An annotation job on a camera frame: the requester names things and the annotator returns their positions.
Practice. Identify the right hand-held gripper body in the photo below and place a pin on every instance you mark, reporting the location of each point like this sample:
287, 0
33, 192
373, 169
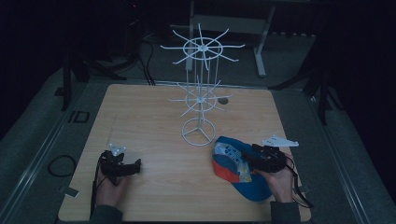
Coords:
271, 160

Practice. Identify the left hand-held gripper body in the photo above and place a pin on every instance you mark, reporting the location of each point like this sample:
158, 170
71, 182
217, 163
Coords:
111, 165

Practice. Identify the person's left hand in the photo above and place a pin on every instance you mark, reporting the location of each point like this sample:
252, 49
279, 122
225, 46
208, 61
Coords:
109, 193

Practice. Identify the blue and orange cap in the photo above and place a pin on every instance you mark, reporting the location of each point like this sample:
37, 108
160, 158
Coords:
249, 186

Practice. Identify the white metal desk frame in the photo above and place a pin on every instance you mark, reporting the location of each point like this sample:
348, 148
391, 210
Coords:
261, 49

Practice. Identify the black metal stand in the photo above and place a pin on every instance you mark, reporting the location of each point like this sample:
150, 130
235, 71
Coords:
322, 93
66, 84

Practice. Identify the person's right hand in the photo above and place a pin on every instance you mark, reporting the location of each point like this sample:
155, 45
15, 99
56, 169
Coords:
281, 183

